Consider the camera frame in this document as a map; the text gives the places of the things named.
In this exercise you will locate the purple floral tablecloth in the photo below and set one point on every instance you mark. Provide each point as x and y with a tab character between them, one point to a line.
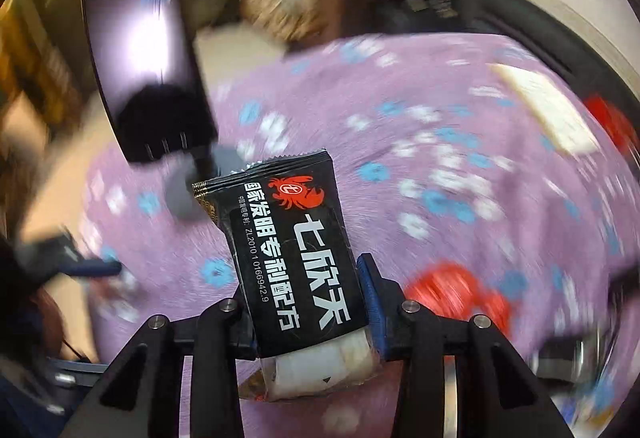
436	162

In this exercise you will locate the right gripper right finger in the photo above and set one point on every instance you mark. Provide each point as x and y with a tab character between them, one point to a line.
497	394

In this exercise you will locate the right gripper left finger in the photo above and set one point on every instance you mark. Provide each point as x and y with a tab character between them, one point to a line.
138	394

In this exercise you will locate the phone on round stand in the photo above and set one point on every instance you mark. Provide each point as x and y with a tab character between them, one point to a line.
153	94

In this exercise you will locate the black leather sofa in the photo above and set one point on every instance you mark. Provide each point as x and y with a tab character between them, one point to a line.
559	47

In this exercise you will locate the red plastic bag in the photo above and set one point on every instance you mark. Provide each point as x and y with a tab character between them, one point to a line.
453	291

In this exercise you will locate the blanket on chair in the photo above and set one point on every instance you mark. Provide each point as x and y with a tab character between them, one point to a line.
285	20

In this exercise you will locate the paper notebook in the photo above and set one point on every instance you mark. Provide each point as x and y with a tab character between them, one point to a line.
558	117

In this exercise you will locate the red bag on sofa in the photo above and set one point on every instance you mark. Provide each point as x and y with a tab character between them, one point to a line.
615	123

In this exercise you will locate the black wet wipe pack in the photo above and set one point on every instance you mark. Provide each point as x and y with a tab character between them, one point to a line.
285	228

